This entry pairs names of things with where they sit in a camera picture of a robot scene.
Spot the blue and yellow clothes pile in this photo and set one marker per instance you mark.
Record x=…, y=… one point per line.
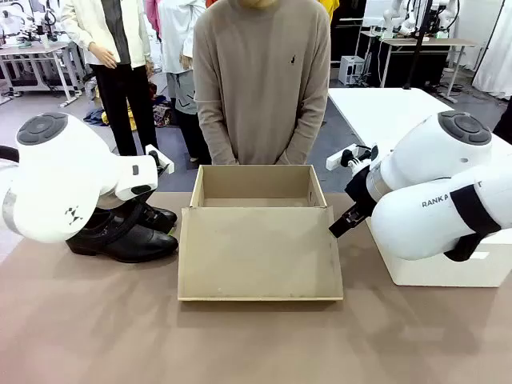
x=98, y=116

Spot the grey background workbench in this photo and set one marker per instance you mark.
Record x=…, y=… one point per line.
x=36, y=50

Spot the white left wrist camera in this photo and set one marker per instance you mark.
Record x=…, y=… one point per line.
x=160, y=162

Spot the white background robot setup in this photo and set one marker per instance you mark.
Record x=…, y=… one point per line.
x=12, y=24

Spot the person in beige sweater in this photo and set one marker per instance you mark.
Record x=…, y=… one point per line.
x=260, y=80

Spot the black tripod pole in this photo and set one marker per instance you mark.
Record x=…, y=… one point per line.
x=416, y=40

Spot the person's right forearm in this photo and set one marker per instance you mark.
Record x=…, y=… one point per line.
x=214, y=132

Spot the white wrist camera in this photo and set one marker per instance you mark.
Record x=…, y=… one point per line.
x=160, y=162
x=334, y=161

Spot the brown top background desk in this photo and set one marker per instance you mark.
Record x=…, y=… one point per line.
x=424, y=42

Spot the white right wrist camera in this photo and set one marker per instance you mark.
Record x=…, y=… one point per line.
x=334, y=161

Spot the white plastic storage bin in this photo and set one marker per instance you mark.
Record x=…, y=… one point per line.
x=440, y=272

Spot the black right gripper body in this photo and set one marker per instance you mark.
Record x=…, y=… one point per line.
x=362, y=186

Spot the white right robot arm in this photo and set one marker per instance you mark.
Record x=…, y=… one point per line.
x=432, y=160

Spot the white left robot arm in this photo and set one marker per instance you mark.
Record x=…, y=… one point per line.
x=60, y=180

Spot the mannequin in white shirt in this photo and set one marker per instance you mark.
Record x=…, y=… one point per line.
x=180, y=40

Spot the white curtain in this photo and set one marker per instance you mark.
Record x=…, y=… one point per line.
x=496, y=48

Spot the yellow garment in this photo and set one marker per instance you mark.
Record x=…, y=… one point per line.
x=330, y=8

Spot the brown cardboard shoe box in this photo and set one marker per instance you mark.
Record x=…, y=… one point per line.
x=256, y=256

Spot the orange garment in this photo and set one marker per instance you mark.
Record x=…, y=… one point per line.
x=211, y=3

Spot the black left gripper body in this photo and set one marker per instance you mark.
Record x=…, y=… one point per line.
x=128, y=204

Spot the pink hanging garment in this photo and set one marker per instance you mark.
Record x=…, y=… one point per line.
x=152, y=16

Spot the patterned cloth heap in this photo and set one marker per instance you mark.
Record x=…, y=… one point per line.
x=162, y=114

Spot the mannequin in cream jacket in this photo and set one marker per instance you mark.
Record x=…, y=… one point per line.
x=124, y=100

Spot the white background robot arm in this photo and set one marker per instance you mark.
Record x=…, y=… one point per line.
x=444, y=20
x=390, y=18

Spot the white cube machine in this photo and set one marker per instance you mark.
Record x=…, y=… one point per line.
x=352, y=70

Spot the person's left forearm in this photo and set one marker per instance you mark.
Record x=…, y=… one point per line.
x=308, y=132

